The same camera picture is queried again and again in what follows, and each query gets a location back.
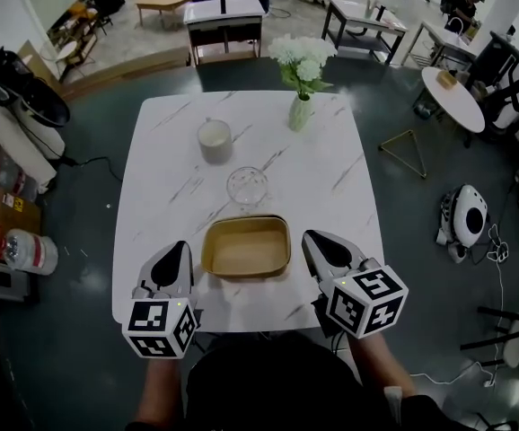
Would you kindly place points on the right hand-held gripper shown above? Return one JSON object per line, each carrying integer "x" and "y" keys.
{"x": 367, "y": 303}

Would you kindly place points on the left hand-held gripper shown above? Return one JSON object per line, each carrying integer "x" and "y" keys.
{"x": 152, "y": 321}

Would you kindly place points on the person's right forearm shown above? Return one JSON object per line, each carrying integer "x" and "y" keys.
{"x": 378, "y": 366}

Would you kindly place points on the person's left forearm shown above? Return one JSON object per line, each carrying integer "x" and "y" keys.
{"x": 160, "y": 389}

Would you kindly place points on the clear glass cup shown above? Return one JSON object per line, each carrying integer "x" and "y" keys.
{"x": 247, "y": 187}

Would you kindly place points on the grey mug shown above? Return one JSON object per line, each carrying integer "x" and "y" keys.
{"x": 214, "y": 142}

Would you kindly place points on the person's black shirt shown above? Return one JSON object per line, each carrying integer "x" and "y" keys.
{"x": 277, "y": 389}

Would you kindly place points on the large clear water jug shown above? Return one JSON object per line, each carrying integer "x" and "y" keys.
{"x": 10, "y": 180}
{"x": 30, "y": 252}

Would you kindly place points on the pale green vase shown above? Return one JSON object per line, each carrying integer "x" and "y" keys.
{"x": 300, "y": 112}

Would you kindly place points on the brown cardboard box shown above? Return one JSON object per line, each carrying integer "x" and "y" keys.
{"x": 17, "y": 213}

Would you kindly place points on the white plug adapter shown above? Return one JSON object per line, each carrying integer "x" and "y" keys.
{"x": 497, "y": 245}

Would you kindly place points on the white flower bouquet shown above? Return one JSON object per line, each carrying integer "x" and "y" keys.
{"x": 302, "y": 61}

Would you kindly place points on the round white side table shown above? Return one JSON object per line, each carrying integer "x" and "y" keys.
{"x": 452, "y": 101}

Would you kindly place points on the small tan box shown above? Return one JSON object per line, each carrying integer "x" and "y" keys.
{"x": 445, "y": 79}

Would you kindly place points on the black white backpack device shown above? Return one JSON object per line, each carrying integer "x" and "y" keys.
{"x": 26, "y": 101}

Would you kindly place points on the white round stool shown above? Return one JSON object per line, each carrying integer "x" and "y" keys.
{"x": 67, "y": 54}

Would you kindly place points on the white top desk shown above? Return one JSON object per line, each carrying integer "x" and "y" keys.
{"x": 363, "y": 16}
{"x": 443, "y": 38}
{"x": 223, "y": 11}

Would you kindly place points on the low wooden shelf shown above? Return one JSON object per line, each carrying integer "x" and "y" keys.
{"x": 75, "y": 29}

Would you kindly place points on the black frame chair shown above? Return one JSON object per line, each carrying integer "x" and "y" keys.
{"x": 511, "y": 335}

